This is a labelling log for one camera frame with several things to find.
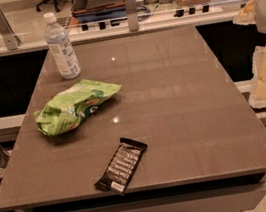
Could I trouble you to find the clear blue plastic bottle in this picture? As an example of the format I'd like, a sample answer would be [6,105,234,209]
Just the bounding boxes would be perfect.
[43,12,81,79]

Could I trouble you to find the black candy bar wrapper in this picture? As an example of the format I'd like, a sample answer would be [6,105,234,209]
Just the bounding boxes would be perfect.
[95,137,148,195]

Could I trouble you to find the green snack bag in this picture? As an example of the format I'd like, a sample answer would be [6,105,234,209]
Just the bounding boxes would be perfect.
[34,79,122,136]

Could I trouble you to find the grey metal post centre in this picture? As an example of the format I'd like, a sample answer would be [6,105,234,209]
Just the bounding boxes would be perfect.
[124,0,139,32]

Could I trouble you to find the grey metal post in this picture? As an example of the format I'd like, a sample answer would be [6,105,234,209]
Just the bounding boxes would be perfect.
[0,8,21,51]
[124,0,139,32]

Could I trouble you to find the grey metal post left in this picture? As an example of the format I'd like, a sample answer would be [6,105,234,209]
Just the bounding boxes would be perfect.
[0,8,21,51]

